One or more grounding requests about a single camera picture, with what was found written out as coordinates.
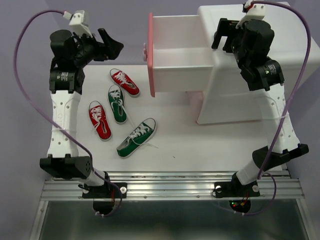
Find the aluminium mounting rail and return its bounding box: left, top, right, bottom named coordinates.
left=40, top=157, right=305, bottom=201

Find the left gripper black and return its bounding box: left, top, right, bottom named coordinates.
left=73, top=28, right=124, bottom=68

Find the red sneaker far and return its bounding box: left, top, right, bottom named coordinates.
left=109, top=68, right=140, bottom=98

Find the red sneaker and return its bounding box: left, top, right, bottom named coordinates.
left=109, top=68, right=140, bottom=98
left=88, top=100, right=112, bottom=141

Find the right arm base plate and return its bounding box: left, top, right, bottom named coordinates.
left=211, top=181, right=260, bottom=214

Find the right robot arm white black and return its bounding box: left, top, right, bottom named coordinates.
left=211, top=18, right=309, bottom=198

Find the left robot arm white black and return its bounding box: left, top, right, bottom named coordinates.
left=39, top=28, right=124, bottom=198

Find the red sneaker near left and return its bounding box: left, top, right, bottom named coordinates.
left=88, top=100, right=112, bottom=141

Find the green sneaker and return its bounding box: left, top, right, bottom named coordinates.
left=107, top=84, right=128, bottom=124
left=116, top=117, right=157, bottom=158

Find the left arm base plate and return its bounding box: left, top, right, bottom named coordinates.
left=78, top=182, right=128, bottom=218

